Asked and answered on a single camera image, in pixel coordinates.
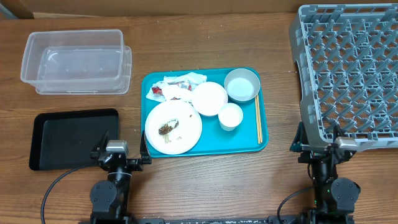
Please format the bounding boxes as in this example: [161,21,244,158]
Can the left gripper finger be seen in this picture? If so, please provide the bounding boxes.
[140,131,150,159]
[93,131,109,153]

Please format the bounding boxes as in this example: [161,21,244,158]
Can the wooden chopstick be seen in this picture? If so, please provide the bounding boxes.
[254,94,262,144]
[259,105,263,142]

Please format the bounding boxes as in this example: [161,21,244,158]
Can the small white cup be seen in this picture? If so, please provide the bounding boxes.
[218,103,244,131]

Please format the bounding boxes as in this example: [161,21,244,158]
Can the grey ceramic bowl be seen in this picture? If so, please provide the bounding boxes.
[224,68,261,103]

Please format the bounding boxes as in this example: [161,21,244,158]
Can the small pink plate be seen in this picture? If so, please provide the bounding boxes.
[192,82,228,117]

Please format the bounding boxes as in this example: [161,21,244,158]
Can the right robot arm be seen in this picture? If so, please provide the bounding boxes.
[290,122,361,224]

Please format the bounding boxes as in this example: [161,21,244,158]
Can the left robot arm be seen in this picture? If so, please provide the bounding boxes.
[90,132,152,223]

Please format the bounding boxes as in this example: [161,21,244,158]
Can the grey dishwasher rack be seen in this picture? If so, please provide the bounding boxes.
[289,3,397,151]

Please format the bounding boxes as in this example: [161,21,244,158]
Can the brown food scrap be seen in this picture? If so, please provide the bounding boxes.
[158,119,179,135]

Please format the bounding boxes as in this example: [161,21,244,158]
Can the large white dinner plate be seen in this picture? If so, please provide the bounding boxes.
[144,100,203,155]

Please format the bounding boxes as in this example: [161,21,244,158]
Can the black plastic tray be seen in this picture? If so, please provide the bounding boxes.
[29,108,119,170]

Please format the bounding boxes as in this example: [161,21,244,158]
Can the teal serving tray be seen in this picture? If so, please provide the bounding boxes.
[141,70,269,157]

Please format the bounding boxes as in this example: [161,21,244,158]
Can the red sauce packet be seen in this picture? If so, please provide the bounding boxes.
[151,86,163,95]

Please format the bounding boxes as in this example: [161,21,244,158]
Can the crumpled white napkin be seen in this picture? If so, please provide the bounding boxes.
[146,72,207,103]

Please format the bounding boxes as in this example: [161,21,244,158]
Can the clear plastic storage bin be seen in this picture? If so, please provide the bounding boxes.
[21,29,132,95]

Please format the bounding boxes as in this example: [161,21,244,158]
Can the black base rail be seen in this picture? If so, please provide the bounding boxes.
[78,215,343,224]

